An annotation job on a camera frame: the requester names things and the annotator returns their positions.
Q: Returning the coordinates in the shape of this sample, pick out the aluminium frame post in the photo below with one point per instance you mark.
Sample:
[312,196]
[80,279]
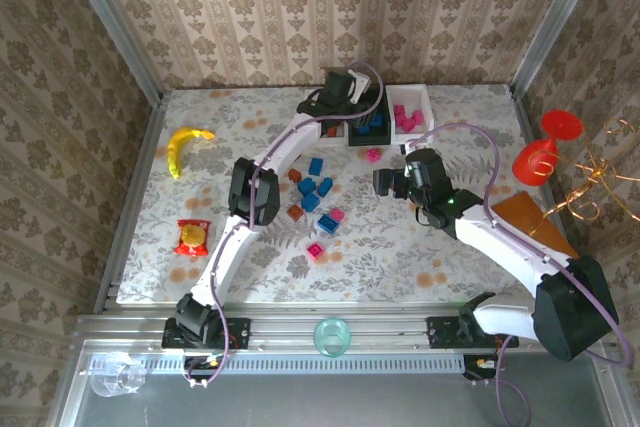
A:
[115,32]
[555,22]

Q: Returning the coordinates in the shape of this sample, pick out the red snack packet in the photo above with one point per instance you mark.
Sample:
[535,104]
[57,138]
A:
[192,238]

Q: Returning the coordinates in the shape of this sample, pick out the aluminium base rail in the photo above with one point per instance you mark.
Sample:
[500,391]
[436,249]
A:
[380,329]

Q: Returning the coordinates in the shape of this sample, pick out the red plastic goblet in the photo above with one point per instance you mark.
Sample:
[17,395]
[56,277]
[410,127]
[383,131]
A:
[537,162]

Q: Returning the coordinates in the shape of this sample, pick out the black plastic bin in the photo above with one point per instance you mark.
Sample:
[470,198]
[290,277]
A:
[370,139]

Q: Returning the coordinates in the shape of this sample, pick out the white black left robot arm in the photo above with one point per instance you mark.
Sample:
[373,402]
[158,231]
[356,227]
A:
[220,267]

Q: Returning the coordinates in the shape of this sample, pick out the blue lego brick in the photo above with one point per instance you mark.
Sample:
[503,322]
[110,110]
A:
[377,120]
[310,202]
[306,186]
[315,166]
[365,131]
[327,223]
[325,186]

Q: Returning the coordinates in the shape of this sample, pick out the white plastic bin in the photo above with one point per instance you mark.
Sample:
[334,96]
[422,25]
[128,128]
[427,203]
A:
[425,97]
[340,139]

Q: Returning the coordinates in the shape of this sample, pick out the aluminium side rail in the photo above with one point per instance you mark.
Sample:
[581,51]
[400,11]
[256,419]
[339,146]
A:
[132,197]

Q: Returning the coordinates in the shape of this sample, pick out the brown lego brick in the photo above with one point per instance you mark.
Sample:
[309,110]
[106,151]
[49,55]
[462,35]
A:
[295,212]
[294,175]
[331,131]

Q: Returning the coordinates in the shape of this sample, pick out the amber wedge board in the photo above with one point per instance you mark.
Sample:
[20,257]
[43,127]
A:
[525,219]

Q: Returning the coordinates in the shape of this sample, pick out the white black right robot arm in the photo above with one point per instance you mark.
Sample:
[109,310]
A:
[510,247]

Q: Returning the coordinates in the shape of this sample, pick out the pink lego brick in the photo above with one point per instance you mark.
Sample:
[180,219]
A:
[403,120]
[372,154]
[398,109]
[410,128]
[418,117]
[315,250]
[336,214]

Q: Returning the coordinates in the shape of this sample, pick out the clear plastic cup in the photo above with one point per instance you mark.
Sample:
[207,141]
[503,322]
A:
[117,376]

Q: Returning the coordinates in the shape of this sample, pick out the teal plastic cup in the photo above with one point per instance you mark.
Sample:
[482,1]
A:
[332,338]

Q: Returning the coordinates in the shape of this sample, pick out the floral tablecloth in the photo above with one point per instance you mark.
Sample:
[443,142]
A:
[380,267]

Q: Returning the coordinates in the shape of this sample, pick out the yellow toy banana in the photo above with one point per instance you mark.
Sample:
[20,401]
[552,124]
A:
[177,147]

